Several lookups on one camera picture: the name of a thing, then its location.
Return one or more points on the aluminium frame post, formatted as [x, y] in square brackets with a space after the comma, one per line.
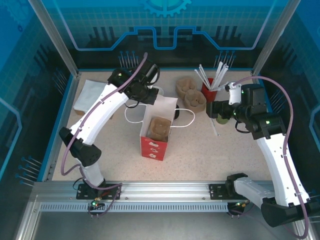
[272, 42]
[57, 42]

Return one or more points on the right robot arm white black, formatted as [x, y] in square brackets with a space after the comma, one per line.
[275, 160]

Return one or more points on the white straw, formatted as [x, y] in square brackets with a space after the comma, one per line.
[204, 73]
[223, 85]
[201, 77]
[222, 75]
[217, 74]
[216, 127]

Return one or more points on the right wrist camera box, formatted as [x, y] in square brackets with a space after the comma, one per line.
[234, 93]

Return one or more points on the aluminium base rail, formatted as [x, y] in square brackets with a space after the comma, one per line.
[165, 190]

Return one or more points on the grey metal front panel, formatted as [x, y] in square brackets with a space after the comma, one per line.
[162, 225]

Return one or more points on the small connector with green light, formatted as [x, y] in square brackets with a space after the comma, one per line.
[96, 203]
[241, 204]

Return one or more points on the green paper coffee cup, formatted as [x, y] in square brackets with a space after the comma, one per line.
[222, 121]

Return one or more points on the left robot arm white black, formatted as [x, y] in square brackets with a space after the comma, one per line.
[100, 117]

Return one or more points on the brown cardboard napkin tray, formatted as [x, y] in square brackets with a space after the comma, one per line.
[78, 112]

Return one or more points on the red white paper gift bag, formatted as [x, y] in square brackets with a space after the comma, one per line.
[153, 150]

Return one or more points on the stack of white napkins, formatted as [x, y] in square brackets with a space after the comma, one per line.
[87, 97]

